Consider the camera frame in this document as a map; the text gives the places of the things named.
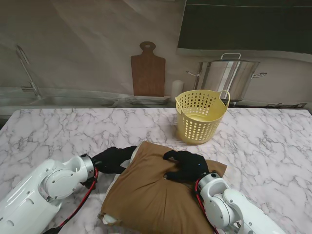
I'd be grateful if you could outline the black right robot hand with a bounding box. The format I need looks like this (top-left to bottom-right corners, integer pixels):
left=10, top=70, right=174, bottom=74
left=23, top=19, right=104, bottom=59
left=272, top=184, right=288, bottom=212
left=162, top=150, right=210, bottom=183

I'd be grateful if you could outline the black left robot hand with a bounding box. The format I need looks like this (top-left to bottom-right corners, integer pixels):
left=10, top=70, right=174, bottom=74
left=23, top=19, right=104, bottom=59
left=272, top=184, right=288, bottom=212
left=92, top=145, right=138, bottom=176

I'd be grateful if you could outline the brown pillowcase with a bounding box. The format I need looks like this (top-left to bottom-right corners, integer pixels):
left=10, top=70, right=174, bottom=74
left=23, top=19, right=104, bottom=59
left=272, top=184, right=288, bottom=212
left=101, top=140, right=228, bottom=234

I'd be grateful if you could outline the white pillow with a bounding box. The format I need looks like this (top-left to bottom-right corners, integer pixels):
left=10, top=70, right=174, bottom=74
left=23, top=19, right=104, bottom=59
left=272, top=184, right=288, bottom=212
left=98, top=151, right=137, bottom=219

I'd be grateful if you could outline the yellow perforated laundry basket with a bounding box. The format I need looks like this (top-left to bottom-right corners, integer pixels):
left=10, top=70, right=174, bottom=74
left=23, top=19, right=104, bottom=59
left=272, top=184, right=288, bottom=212
left=175, top=89, right=231, bottom=146

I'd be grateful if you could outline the stack of white plates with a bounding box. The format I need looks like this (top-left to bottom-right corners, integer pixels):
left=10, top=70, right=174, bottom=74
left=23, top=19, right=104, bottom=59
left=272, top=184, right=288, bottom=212
left=124, top=95, right=171, bottom=106

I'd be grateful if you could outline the steel kitchen sink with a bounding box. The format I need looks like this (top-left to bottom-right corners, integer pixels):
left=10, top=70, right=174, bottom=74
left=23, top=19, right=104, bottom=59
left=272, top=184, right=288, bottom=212
left=0, top=94, right=121, bottom=108

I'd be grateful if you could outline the white cylindrical candle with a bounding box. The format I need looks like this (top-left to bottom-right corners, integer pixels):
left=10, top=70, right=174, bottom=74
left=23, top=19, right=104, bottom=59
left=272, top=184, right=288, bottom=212
left=171, top=79, right=184, bottom=98

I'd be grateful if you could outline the brown wooden cutting board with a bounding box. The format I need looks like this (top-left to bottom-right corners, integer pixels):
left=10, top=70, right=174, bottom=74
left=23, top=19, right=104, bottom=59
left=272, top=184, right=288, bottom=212
left=130, top=41, right=166, bottom=98

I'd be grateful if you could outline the large steel stock pot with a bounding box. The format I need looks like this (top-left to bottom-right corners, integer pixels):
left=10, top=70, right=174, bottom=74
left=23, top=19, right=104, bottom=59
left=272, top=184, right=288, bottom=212
left=186, top=52, right=268, bottom=101

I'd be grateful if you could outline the chrome kitchen faucet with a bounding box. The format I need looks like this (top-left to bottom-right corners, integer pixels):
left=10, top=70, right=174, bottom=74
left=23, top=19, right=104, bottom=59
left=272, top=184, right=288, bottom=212
left=16, top=45, right=43, bottom=98

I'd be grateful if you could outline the black stove grate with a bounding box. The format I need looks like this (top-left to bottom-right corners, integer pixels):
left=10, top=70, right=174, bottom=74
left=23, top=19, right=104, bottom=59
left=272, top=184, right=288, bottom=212
left=265, top=102, right=308, bottom=109

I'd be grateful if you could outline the dark range hood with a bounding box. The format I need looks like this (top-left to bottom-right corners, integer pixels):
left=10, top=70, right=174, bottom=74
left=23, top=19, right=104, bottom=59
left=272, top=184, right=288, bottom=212
left=177, top=0, right=312, bottom=54

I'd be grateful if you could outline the red black right arm cable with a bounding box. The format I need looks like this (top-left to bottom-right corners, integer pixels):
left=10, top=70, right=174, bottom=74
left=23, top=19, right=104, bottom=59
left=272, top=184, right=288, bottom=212
left=194, top=180, right=220, bottom=234

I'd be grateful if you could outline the red black arm cable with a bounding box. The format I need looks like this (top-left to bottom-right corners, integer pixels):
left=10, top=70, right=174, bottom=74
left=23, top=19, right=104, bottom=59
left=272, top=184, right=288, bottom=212
left=46, top=168, right=99, bottom=234
left=194, top=180, right=220, bottom=234

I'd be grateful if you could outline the red black left arm cable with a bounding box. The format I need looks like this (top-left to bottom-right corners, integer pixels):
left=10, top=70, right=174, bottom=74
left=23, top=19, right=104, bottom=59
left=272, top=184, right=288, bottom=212
left=46, top=168, right=99, bottom=234

